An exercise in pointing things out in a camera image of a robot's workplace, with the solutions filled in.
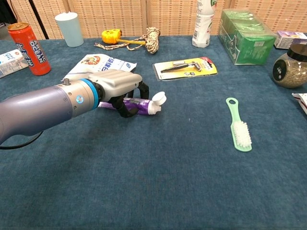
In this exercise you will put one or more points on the razor in yellow blister pack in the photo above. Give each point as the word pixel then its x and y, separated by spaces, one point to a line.
pixel 184 68

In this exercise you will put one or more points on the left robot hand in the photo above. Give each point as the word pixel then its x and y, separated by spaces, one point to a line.
pixel 117 81

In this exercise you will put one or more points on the green brush white bristles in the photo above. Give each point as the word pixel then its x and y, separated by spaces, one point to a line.
pixel 242 136

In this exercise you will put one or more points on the glass jar black lid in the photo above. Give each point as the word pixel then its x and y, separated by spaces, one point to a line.
pixel 291 69

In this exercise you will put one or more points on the white bag blue print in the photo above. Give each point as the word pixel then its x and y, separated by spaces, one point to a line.
pixel 96 63

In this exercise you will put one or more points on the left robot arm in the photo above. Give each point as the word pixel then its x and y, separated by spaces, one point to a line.
pixel 36 110

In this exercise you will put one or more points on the blue table cloth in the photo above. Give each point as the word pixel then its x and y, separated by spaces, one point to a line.
pixel 144 179

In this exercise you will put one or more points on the bamboo folding screen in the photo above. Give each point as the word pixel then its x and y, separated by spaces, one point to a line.
pixel 108 14

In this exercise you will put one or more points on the purple white toothpaste tube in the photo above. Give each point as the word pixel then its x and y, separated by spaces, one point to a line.
pixel 144 105

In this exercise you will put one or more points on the red white snack packet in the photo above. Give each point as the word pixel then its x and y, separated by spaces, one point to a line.
pixel 302 100

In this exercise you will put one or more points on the light blue plastic cup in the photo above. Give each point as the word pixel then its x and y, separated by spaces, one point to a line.
pixel 70 28

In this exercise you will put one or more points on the black tripod stand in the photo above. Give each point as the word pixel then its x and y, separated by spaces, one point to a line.
pixel 38 19

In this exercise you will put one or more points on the white plastic drink bottle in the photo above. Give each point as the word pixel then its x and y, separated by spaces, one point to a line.
pixel 202 26

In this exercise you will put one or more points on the yellow tape measure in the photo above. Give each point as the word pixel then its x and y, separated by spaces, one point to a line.
pixel 110 36

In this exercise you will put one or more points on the small purple white carton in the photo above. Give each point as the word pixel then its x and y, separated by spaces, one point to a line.
pixel 285 39

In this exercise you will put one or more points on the green wrapped tissue pack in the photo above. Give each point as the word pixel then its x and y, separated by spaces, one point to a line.
pixel 251 48

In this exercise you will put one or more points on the red Arctic Ocean can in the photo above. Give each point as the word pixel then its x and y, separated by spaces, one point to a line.
pixel 33 52

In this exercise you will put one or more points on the white blue milk carton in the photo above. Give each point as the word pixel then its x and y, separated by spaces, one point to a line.
pixel 9 62

